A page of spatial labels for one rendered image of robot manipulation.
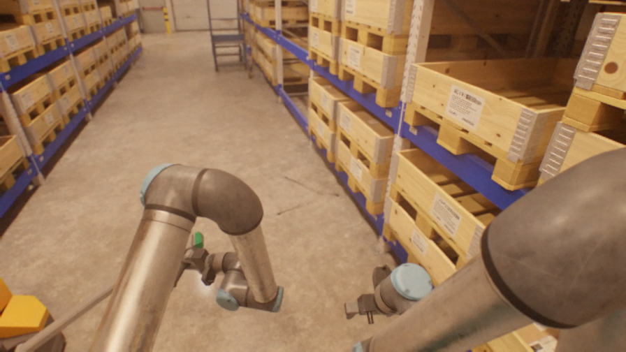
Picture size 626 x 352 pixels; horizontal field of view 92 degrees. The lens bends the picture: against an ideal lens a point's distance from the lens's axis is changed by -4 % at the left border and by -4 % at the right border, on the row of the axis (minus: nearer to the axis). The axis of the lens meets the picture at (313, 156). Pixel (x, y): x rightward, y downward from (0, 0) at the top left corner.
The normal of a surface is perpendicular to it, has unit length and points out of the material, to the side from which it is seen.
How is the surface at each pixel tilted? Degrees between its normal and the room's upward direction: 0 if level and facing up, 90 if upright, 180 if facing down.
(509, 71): 90
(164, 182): 37
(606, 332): 89
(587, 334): 92
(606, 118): 90
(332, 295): 0
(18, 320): 22
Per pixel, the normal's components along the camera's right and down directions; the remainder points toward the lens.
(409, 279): 0.14, -0.68
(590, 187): -0.58, -0.66
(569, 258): -0.63, -0.08
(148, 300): 0.66, -0.26
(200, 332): 0.02, -0.88
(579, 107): -0.95, 0.13
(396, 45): 0.31, 0.46
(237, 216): 0.43, 0.29
